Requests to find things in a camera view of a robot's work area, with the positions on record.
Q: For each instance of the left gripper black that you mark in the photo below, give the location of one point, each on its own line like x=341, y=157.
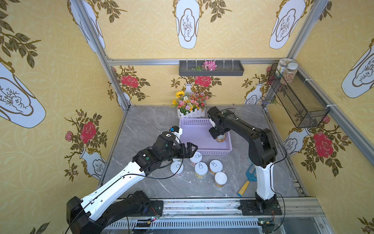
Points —
x=181, y=149

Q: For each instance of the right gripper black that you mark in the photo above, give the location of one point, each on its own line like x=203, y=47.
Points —
x=215, y=130

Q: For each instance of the purple plastic basket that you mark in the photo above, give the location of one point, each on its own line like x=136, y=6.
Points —
x=197, y=132

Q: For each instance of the orange can plastic lid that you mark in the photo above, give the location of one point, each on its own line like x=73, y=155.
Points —
x=221, y=138

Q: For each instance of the small yellow can plastic lid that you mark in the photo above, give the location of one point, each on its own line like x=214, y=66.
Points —
x=220, y=179

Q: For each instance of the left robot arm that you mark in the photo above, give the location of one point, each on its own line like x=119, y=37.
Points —
x=93, y=213

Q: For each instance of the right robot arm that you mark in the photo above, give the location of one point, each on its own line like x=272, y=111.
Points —
x=262, y=150

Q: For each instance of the yellow label tin can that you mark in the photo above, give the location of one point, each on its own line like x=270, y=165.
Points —
x=201, y=170

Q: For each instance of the flower pot white fence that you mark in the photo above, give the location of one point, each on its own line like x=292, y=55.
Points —
x=192, y=105

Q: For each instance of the orange label tin can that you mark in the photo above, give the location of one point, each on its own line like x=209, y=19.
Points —
x=215, y=166

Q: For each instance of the pink flower on shelf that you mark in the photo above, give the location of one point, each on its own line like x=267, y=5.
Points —
x=209, y=65

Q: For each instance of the spice jar white lid rear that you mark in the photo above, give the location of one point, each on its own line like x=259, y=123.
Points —
x=282, y=65

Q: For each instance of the spice jar white lid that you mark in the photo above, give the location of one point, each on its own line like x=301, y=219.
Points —
x=282, y=65
x=289, y=73

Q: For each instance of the spice jar white lid front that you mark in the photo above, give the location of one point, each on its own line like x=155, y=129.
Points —
x=289, y=73

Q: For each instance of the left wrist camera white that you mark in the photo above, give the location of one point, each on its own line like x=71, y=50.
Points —
x=177, y=131

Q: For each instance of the grey wall shelf tray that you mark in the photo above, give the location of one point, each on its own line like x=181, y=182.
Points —
x=225, y=67

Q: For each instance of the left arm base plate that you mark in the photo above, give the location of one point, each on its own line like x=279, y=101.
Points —
x=154, y=208

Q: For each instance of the blue garden fork yellow handle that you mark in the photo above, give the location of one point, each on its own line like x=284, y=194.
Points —
x=251, y=177

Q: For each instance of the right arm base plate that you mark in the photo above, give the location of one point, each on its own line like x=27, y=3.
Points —
x=257, y=207

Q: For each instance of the black wire wall basket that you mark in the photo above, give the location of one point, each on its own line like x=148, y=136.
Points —
x=303, y=104

